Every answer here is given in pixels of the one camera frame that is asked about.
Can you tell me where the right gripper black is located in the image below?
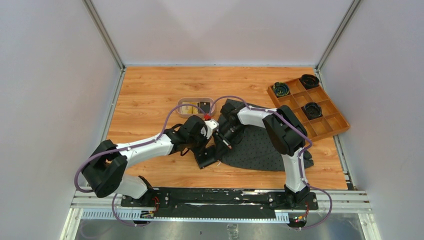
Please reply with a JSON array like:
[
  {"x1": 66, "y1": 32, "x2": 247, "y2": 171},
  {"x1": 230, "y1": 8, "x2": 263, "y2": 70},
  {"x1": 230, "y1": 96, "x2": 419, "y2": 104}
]
[{"x1": 213, "y1": 123, "x2": 247, "y2": 161}]

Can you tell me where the black leather card holder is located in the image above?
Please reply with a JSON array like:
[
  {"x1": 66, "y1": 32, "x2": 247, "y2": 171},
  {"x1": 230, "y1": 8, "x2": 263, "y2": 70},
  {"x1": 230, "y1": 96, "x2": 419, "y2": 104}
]
[{"x1": 191, "y1": 145, "x2": 218, "y2": 169}]

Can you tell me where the gold credit card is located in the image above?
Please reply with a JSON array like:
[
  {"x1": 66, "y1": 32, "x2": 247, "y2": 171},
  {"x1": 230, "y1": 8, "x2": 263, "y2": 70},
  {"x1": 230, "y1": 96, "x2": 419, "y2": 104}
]
[
  {"x1": 191, "y1": 102, "x2": 199, "y2": 115},
  {"x1": 180, "y1": 102, "x2": 193, "y2": 115}
]

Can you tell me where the pink oval tray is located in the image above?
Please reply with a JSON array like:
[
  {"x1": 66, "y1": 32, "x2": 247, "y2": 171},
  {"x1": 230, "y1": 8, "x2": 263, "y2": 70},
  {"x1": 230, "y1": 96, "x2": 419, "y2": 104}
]
[{"x1": 176, "y1": 97, "x2": 216, "y2": 118}]

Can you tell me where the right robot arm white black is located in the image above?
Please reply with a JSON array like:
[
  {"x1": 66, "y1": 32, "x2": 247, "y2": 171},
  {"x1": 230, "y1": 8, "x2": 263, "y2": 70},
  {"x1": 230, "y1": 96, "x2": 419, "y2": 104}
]
[{"x1": 213, "y1": 103, "x2": 311, "y2": 209}]

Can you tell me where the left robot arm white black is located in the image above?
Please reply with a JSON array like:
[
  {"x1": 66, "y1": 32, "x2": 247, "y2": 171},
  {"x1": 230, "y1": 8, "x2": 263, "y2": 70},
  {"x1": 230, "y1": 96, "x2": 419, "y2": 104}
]
[{"x1": 81, "y1": 115, "x2": 219, "y2": 207}]

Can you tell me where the dark grey dotted cloth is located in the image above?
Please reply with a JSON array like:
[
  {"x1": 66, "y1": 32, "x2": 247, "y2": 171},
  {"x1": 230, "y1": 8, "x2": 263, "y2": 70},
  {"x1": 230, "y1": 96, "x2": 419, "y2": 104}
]
[{"x1": 218, "y1": 98, "x2": 315, "y2": 172}]

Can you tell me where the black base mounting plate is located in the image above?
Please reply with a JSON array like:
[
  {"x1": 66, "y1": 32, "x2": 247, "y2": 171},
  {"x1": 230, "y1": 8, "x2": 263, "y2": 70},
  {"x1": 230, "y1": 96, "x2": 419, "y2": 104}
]
[{"x1": 119, "y1": 187, "x2": 319, "y2": 219}]

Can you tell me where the coiled black belt middle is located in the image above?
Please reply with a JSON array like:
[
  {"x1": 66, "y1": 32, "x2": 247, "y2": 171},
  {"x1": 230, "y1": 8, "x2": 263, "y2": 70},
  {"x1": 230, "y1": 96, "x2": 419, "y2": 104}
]
[{"x1": 301, "y1": 102, "x2": 323, "y2": 120}]

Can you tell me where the coiled black belt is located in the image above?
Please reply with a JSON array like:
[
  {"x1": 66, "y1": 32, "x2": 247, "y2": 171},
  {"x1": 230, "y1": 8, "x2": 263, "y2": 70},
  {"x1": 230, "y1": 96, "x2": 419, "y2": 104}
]
[
  {"x1": 299, "y1": 74, "x2": 320, "y2": 90},
  {"x1": 301, "y1": 102, "x2": 323, "y2": 120}
]

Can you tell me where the coiled black belt top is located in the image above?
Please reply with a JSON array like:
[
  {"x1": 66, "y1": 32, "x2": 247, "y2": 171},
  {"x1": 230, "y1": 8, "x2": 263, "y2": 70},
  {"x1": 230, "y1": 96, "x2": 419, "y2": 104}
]
[{"x1": 299, "y1": 74, "x2": 320, "y2": 90}]

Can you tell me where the brown wooden compartment tray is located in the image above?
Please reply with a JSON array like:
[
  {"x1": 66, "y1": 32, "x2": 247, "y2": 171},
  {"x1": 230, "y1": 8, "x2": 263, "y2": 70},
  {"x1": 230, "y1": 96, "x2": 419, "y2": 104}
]
[{"x1": 266, "y1": 74, "x2": 350, "y2": 142}]

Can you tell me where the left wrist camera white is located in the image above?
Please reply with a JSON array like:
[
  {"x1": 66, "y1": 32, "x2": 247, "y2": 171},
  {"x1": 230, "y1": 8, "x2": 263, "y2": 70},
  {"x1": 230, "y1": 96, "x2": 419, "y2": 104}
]
[{"x1": 204, "y1": 119, "x2": 219, "y2": 139}]

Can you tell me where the aluminium frame rail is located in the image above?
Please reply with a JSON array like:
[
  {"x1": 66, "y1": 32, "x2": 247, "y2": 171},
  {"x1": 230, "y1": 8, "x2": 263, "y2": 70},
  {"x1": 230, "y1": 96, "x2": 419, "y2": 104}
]
[{"x1": 61, "y1": 187, "x2": 381, "y2": 240}]

